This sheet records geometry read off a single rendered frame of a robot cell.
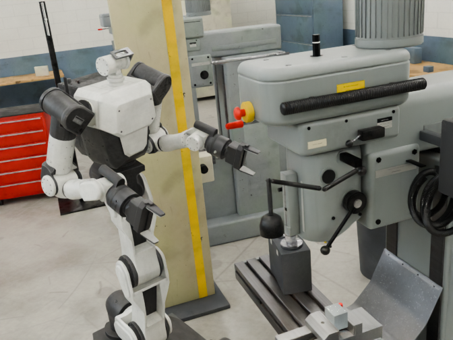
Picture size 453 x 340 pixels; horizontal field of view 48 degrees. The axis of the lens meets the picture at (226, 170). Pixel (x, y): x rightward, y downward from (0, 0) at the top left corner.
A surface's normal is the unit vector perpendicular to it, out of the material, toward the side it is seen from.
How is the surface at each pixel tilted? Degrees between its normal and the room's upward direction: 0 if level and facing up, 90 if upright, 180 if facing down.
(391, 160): 90
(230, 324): 0
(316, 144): 90
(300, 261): 90
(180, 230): 90
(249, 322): 0
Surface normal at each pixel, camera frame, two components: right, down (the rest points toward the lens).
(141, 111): 0.82, 0.24
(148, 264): 0.59, 0.06
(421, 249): -0.93, 0.20
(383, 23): -0.46, 0.34
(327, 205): 0.26, 0.31
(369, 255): -0.76, 0.34
